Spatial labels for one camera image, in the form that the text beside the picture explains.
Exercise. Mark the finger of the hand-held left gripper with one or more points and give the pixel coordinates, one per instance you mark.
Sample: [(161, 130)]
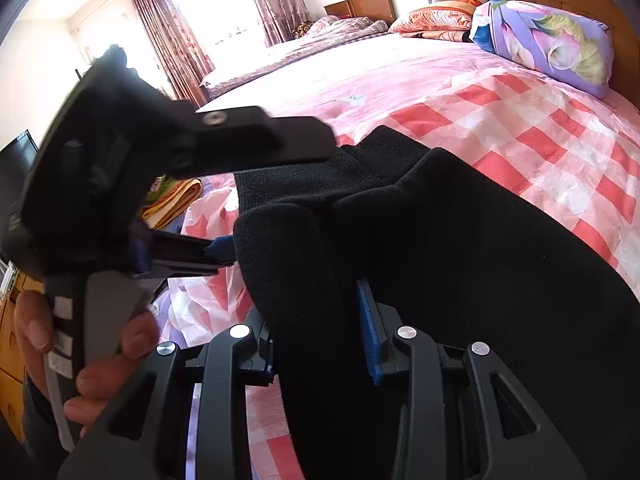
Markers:
[(222, 251), (260, 142)]

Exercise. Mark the orange floral pillow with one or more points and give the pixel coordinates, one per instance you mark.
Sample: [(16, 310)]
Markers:
[(430, 22)]

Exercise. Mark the folded purple floral quilt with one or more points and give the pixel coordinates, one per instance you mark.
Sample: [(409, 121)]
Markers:
[(540, 35)]

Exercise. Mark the orange wooden cabinet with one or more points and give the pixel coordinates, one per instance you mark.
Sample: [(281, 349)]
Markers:
[(10, 360)]

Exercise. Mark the yellow folded towel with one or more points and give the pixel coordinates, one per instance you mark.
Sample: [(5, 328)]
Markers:
[(170, 205)]

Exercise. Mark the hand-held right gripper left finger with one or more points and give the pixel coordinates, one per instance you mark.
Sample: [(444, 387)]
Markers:
[(225, 385)]

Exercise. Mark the bed with mauve bedding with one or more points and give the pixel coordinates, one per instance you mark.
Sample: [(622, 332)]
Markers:
[(300, 55)]

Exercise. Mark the black flat screen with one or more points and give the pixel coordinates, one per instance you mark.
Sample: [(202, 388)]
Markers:
[(17, 185)]

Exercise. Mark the black pants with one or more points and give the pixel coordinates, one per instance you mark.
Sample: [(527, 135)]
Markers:
[(450, 285)]

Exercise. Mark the person's left hand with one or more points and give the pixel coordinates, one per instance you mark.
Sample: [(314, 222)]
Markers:
[(100, 380)]

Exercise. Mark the plain wooden headboard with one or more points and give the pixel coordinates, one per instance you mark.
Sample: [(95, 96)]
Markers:
[(360, 7)]

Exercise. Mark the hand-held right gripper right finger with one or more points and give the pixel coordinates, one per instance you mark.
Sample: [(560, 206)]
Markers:
[(370, 340)]

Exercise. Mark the pink checked bed sheet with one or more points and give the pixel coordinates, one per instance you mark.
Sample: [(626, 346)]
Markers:
[(525, 125)]

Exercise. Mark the maroon patterned curtain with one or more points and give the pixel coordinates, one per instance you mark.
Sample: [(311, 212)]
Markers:
[(170, 45), (275, 5)]

